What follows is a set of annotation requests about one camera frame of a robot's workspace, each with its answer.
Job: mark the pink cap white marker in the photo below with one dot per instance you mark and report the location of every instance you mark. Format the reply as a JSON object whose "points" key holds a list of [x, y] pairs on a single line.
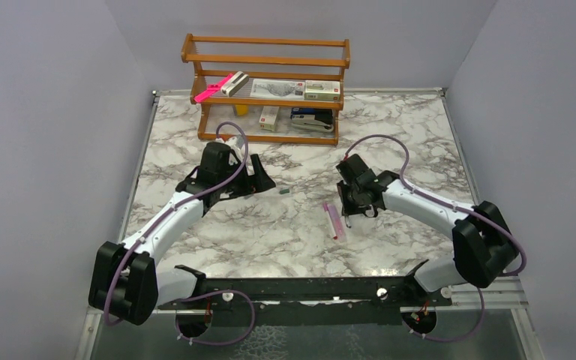
{"points": [[329, 221]]}

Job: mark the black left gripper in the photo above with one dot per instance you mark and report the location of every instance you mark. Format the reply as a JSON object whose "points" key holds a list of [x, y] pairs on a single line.
{"points": [[259, 182]]}

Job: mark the yellow small block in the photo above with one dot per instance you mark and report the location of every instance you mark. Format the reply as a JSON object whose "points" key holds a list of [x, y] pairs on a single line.
{"points": [[240, 109]]}

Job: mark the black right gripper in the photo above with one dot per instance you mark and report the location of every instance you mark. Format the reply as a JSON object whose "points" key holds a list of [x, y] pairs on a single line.
{"points": [[348, 208]]}

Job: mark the pink highlighter pen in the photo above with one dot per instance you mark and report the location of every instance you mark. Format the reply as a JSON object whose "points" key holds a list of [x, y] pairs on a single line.
{"points": [[337, 222]]}

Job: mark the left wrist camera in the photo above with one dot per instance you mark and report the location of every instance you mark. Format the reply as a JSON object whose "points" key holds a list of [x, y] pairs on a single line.
{"points": [[237, 143]]}

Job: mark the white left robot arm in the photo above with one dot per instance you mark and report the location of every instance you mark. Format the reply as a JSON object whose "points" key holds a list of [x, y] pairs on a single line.
{"points": [[126, 283]]}

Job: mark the small white red box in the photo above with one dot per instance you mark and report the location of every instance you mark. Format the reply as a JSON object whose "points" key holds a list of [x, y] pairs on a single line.
{"points": [[268, 118]]}

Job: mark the green white staples box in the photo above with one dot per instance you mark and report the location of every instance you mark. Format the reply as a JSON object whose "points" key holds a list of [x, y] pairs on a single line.
{"points": [[319, 90]]}

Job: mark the black front mounting rail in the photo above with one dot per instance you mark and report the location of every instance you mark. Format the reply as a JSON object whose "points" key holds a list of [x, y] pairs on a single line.
{"points": [[301, 301]]}

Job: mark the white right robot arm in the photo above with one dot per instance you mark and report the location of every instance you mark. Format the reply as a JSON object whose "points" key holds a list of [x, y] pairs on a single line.
{"points": [[482, 249]]}

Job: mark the black grey stapler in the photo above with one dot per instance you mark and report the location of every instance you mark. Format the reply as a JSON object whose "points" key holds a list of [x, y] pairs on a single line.
{"points": [[312, 119]]}

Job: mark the wooden two-tier shelf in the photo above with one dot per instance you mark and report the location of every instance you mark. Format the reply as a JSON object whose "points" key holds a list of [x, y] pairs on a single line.
{"points": [[214, 57]]}

